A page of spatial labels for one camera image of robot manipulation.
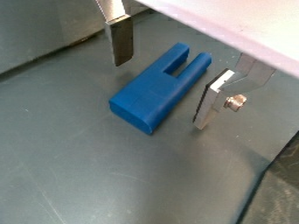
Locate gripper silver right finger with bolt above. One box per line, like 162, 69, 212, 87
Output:
192, 53, 276, 130

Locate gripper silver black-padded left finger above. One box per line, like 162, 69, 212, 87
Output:
96, 0, 133, 67

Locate dark blue square-circle object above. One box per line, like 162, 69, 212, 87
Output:
108, 43, 211, 135

